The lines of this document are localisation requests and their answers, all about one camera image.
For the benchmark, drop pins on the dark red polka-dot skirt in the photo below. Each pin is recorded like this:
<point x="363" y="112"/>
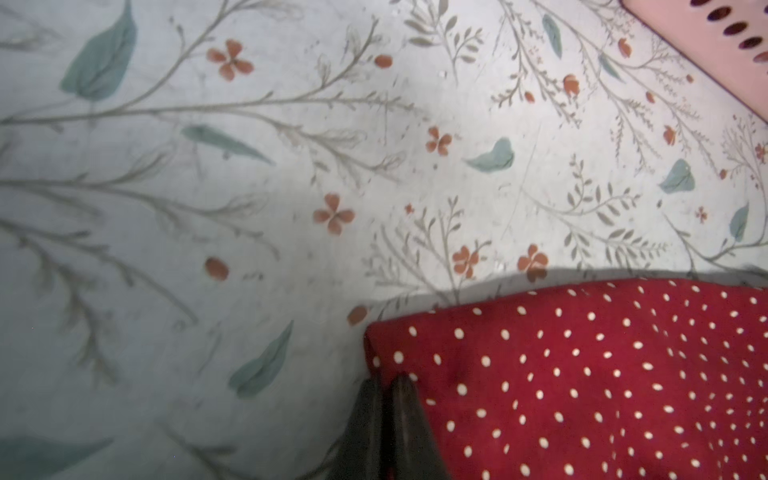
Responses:
<point x="624" y="379"/>

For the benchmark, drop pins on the pink plastic basket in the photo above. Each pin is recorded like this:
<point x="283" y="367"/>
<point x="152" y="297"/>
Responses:
<point x="727" y="39"/>

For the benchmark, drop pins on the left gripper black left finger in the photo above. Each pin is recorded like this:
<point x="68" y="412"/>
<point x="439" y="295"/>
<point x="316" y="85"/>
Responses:
<point x="359" y="453"/>

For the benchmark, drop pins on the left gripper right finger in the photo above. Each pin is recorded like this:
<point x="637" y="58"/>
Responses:
<point x="415" y="453"/>

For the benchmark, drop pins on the floral table mat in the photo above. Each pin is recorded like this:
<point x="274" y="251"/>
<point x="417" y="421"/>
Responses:
<point x="205" y="204"/>

